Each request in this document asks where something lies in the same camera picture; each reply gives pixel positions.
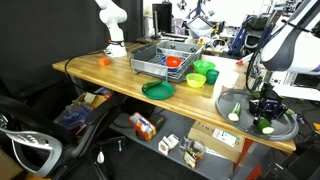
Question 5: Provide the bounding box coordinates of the cardboard box with clutter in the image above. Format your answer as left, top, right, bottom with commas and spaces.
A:
54, 87, 113, 134

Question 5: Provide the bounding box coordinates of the dark green cup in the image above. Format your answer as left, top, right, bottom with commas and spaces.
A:
206, 69, 219, 85

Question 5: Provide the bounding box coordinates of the white translucent cup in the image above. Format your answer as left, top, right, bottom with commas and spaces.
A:
222, 71, 239, 88

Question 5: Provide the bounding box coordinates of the grey oval tray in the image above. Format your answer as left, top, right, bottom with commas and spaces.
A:
216, 89, 299, 141

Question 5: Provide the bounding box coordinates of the zucchini piece on plate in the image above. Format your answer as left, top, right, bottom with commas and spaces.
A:
142, 80, 162, 90

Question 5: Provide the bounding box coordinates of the bright green bowl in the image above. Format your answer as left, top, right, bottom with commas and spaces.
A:
193, 60, 215, 75

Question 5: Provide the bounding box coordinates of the red bowl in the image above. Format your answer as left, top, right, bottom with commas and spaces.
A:
165, 56, 182, 68

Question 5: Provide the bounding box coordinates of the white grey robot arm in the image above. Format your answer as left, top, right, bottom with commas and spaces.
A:
246, 0, 320, 78

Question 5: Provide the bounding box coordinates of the grey dish rack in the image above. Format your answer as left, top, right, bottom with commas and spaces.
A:
130, 41, 203, 83

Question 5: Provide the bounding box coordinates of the black office chair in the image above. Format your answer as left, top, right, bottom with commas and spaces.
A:
0, 96, 126, 180

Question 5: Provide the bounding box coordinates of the clear container with packets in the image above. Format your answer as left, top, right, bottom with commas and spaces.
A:
180, 135, 206, 169

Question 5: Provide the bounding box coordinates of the grey lower shelf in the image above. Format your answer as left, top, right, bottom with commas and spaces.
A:
110, 110, 269, 180

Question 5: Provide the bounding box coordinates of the small white carton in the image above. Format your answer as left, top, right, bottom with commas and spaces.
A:
158, 134, 179, 155

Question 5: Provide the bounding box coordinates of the white robot arm on table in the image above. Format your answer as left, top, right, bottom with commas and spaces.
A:
95, 0, 127, 57

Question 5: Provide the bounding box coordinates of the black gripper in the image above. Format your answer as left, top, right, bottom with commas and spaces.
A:
248, 83, 288, 127

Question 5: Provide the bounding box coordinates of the black computer monitor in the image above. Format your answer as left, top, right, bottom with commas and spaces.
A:
152, 3, 172, 33

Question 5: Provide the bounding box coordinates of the orange cube block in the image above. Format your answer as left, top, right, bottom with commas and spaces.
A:
99, 57, 110, 66

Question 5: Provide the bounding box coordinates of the blue bowl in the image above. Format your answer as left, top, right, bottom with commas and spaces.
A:
161, 56, 181, 72

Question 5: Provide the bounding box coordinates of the black power cable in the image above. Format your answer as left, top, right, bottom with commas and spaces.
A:
63, 49, 109, 98

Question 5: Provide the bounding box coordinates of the yellow-green bowl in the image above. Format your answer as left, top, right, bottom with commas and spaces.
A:
186, 73, 206, 88

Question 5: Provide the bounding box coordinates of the orange snack box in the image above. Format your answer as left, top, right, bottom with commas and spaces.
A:
129, 112, 157, 141

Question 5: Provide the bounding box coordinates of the cut zucchini short piece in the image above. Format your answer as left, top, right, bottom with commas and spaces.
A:
257, 117, 274, 134

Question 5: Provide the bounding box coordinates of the cardboard box under table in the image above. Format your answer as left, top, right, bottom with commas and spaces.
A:
188, 121, 245, 162

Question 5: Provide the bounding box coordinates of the green plate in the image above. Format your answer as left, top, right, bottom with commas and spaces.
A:
142, 81, 175, 100

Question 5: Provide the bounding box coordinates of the cut zucchini left piece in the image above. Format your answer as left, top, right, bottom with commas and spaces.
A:
228, 103, 242, 121

